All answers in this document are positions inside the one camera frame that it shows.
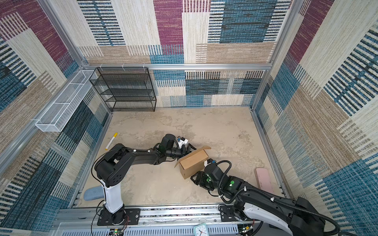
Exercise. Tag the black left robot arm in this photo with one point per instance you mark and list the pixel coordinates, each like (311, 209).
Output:
(112, 167)

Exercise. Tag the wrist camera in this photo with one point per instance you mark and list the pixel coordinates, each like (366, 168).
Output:
(182, 142)
(208, 162)

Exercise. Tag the small teal clock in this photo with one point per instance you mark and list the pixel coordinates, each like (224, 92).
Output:
(201, 230)

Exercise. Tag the black wire mesh shelf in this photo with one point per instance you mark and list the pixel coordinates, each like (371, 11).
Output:
(125, 89)

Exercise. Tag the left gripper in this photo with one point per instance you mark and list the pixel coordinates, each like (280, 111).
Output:
(188, 151)

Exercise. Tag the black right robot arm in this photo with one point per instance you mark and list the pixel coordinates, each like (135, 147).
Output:
(296, 217)

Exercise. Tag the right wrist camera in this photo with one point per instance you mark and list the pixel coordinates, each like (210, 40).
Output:
(208, 162)

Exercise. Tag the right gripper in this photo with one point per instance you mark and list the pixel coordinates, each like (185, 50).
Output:
(198, 177)

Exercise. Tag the pink eraser block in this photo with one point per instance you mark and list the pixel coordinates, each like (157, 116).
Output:
(264, 180)

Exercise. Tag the aluminium mounting rail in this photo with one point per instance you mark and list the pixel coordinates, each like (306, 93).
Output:
(160, 220)

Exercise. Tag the yellow white marker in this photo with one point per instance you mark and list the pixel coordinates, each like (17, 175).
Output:
(111, 141)

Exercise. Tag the brown cardboard box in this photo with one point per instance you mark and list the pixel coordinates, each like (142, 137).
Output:
(193, 162)

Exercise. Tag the white wire mesh basket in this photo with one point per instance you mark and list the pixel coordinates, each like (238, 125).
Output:
(56, 117)

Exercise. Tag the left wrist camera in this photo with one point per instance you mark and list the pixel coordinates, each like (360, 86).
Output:
(182, 142)

